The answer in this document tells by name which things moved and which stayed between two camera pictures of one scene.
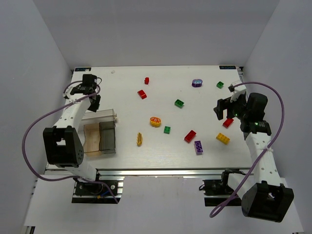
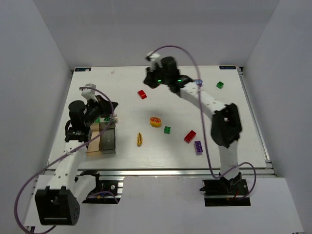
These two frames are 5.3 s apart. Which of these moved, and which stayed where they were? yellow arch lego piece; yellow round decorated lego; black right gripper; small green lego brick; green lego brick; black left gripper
Moved: black right gripper; black left gripper
Stayed: yellow arch lego piece; yellow round decorated lego; small green lego brick; green lego brick
